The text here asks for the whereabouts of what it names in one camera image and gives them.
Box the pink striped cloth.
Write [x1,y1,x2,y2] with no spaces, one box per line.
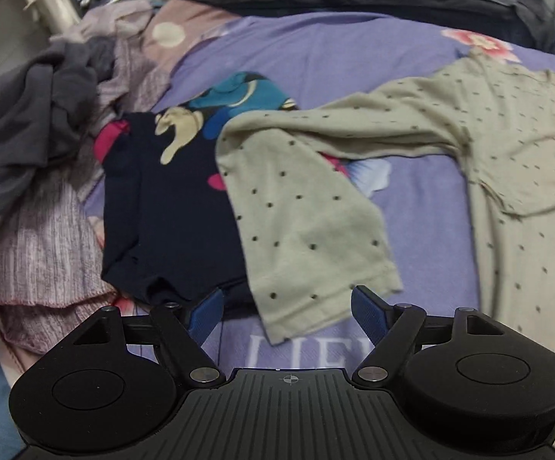
[0,0,174,361]

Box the navy cartoon print shirt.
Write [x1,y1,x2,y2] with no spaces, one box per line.
[93,71,303,306]

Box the pink cloth with cream circle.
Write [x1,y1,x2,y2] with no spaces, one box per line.
[141,0,241,74]

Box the purple floral bed sheet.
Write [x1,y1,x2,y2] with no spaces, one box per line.
[0,12,555,460]

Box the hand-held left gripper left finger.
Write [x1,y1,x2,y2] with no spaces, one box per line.
[67,288,226,387]

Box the cream polka dot shirt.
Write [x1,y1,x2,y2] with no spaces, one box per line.
[215,50,555,460]

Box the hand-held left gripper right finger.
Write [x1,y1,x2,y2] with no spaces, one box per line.
[351,286,509,387]

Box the dark grey garment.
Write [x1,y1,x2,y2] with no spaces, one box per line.
[0,37,116,232]

